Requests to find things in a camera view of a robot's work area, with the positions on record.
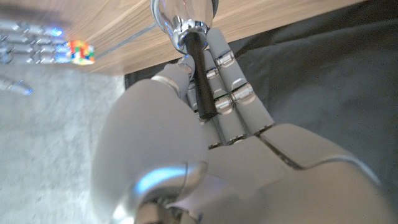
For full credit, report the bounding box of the multicolour puzzle cube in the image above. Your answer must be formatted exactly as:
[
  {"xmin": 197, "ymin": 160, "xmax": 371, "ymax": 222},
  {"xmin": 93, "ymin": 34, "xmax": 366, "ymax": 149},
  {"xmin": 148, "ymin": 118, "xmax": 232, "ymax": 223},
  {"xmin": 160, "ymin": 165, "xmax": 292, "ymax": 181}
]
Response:
[{"xmin": 67, "ymin": 39, "xmax": 96, "ymax": 65}]

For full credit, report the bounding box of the wooden table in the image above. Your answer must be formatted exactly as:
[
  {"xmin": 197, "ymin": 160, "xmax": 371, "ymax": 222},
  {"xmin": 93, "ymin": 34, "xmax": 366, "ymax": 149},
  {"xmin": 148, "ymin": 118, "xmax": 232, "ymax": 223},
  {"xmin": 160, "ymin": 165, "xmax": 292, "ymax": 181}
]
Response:
[{"xmin": 92, "ymin": 22, "xmax": 158, "ymax": 60}]

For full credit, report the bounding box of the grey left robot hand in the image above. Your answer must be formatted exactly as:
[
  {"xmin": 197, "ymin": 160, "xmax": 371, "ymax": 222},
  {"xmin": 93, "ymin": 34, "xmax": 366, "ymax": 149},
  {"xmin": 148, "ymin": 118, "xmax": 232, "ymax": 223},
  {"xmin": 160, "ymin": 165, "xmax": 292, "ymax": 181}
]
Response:
[{"xmin": 90, "ymin": 27, "xmax": 398, "ymax": 224}]

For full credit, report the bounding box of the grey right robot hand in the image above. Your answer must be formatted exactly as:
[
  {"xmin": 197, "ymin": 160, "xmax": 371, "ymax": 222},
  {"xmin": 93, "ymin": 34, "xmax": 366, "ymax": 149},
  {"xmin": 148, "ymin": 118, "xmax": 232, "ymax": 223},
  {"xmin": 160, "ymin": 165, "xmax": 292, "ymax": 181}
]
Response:
[{"xmin": 0, "ymin": 18, "xmax": 72, "ymax": 96}]

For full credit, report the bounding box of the black backdrop curtain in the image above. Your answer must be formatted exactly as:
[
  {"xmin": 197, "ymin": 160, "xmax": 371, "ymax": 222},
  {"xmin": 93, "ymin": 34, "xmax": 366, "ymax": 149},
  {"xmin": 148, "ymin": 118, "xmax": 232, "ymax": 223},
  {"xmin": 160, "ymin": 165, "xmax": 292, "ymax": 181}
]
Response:
[{"xmin": 124, "ymin": 0, "xmax": 398, "ymax": 203}]

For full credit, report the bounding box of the silver handbell with black handle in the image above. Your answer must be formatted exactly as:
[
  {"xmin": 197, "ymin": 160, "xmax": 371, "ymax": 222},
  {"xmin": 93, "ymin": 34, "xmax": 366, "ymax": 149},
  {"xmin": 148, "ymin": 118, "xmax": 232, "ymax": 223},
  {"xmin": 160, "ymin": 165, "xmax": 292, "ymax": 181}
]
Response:
[{"xmin": 150, "ymin": 0, "xmax": 220, "ymax": 121}]

